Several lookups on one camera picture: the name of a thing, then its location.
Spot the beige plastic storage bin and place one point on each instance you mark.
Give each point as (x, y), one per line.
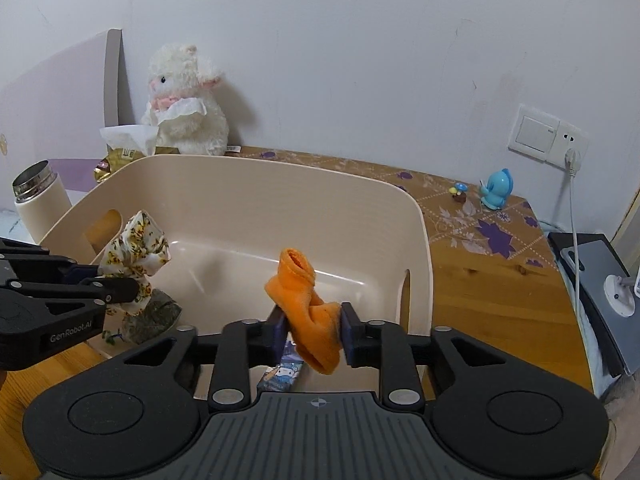
(300, 200)

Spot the yellow floral cloth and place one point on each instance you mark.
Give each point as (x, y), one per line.
(135, 247)

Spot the blue printed packet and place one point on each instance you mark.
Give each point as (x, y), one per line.
(284, 372)

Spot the grey box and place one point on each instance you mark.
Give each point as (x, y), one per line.
(595, 265)

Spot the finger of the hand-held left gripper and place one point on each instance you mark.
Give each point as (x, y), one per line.
(75, 272)
(112, 290)

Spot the white tissue pack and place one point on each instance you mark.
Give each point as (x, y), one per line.
(131, 136)

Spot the small mushroom figurine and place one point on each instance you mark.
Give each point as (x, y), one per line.
(458, 192)

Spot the crumpled white tissue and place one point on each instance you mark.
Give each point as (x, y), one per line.
(180, 108)

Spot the brown floral table cover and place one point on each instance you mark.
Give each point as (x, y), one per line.
(475, 230)

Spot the white power plug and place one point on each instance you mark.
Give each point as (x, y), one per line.
(573, 161)

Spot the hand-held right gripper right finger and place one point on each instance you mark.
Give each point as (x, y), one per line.
(350, 336)

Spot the white thermos bottle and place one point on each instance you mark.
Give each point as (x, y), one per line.
(42, 202)

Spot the white round device base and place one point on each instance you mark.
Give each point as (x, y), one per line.
(620, 296)

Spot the gold snack packet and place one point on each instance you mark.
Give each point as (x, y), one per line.
(116, 161)

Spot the white wall switch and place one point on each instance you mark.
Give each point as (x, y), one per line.
(532, 132)

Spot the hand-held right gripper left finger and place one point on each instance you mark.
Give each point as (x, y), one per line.
(278, 334)

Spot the pale purple headboard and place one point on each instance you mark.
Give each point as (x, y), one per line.
(60, 110)

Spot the grey green floral cloth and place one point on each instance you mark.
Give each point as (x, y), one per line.
(152, 317)

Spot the white plush lamb toy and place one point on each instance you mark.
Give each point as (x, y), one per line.
(192, 132)

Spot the white wall socket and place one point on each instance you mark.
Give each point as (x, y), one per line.
(570, 139)

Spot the orange sock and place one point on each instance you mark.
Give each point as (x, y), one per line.
(312, 310)

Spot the blue bird figurine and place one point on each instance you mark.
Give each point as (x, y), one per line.
(497, 189)

